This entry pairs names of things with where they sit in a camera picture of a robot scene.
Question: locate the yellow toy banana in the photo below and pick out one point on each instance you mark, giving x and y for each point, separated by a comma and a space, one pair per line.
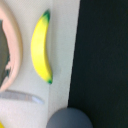
38, 48

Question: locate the grey pot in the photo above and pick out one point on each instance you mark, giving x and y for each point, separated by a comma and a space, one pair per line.
69, 118

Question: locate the beige round plate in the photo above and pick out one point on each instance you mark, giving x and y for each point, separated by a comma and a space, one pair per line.
14, 41

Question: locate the knife with wooden handle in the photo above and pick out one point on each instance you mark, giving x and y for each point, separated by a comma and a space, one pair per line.
8, 94

